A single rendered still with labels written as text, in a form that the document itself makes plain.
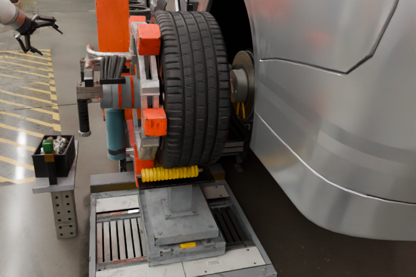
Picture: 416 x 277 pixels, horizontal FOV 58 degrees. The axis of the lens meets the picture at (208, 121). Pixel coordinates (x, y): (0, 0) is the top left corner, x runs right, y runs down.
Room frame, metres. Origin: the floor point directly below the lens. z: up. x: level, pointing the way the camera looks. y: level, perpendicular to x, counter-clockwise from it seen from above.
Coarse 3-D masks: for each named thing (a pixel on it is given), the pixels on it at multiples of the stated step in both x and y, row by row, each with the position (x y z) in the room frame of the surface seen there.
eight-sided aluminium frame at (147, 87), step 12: (132, 24) 1.53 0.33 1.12; (132, 72) 1.70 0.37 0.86; (144, 72) 1.26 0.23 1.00; (156, 72) 1.28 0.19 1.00; (144, 84) 1.23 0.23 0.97; (156, 84) 1.24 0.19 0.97; (144, 96) 1.22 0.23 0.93; (156, 96) 1.24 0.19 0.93; (144, 108) 1.22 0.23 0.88; (144, 144) 1.22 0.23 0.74; (156, 144) 1.24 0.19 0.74; (144, 156) 1.34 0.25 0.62
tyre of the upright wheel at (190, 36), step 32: (160, 32) 1.36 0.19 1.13; (192, 32) 1.37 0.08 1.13; (192, 64) 1.28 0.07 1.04; (224, 64) 1.31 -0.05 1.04; (192, 96) 1.22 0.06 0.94; (224, 96) 1.26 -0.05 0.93; (192, 128) 1.21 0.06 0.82; (224, 128) 1.25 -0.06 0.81; (160, 160) 1.35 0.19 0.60; (192, 160) 1.29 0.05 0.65
